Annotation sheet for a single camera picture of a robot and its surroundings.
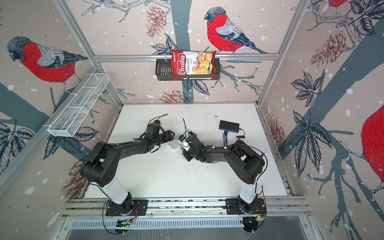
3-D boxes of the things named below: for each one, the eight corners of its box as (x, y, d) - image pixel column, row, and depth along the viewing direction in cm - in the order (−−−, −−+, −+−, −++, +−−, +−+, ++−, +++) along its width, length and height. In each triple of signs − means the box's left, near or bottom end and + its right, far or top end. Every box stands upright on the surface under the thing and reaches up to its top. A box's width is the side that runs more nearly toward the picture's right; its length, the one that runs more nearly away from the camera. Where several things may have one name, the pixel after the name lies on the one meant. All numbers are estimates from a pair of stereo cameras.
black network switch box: (218, 129, 107) (218, 127, 105) (220, 121, 112) (220, 119, 110) (238, 134, 104) (238, 131, 102) (239, 126, 109) (240, 123, 107)
